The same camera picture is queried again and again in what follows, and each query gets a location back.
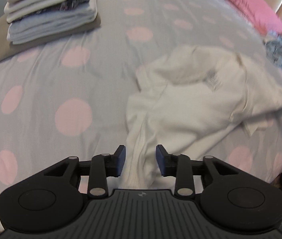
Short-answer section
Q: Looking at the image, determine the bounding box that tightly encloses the white garment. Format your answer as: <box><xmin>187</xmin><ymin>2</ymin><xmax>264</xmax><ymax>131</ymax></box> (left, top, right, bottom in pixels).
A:
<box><xmin>120</xmin><ymin>45</ymin><xmax>282</xmax><ymax>189</ymax></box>

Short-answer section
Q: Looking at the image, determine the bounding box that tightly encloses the stack of folded clothes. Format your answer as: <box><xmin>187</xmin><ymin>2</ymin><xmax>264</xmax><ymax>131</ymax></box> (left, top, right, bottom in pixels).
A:
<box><xmin>4</xmin><ymin>0</ymin><xmax>98</xmax><ymax>45</ymax></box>

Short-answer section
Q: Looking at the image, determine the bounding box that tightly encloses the polka dot bed sheet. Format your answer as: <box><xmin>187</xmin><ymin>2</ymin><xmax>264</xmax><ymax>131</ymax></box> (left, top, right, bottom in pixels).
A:
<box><xmin>0</xmin><ymin>0</ymin><xmax>282</xmax><ymax>229</ymax></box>

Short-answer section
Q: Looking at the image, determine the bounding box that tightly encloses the taupe folded blanket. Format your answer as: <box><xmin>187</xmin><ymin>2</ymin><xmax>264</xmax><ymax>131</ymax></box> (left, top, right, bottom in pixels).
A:
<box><xmin>0</xmin><ymin>16</ymin><xmax>101</xmax><ymax>61</ymax></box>

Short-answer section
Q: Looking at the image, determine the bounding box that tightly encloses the pink pillow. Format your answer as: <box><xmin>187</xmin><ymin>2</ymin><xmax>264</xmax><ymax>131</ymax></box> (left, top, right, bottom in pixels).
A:
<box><xmin>228</xmin><ymin>0</ymin><xmax>282</xmax><ymax>36</ymax></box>

